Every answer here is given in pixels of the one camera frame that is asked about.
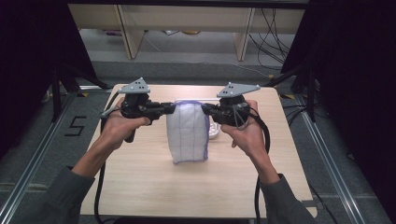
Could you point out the grey tape piece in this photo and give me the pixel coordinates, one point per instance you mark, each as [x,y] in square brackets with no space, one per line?
[308,203]

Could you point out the person's right hand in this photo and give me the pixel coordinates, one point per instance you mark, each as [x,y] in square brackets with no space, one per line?
[249,137]

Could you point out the beige wooden shelf unit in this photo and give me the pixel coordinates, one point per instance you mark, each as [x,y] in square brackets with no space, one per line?
[186,15]

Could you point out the white cloth with purple trim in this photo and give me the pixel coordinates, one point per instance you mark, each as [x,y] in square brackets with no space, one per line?
[186,133]

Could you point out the aluminium floor rail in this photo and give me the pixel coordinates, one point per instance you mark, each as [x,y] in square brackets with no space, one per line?
[330,165]
[34,155]

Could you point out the dark curtain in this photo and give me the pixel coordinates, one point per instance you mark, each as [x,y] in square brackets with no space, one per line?
[358,77]
[28,62]

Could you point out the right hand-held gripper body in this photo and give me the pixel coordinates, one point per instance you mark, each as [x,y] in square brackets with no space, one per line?
[232,107]

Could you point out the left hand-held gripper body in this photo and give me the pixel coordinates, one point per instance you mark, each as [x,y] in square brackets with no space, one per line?
[137,104]

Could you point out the black metal stand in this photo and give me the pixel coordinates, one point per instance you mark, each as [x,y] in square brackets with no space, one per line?
[310,93]
[56,93]

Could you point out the person's left hand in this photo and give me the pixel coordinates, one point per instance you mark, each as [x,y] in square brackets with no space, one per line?
[118,130]

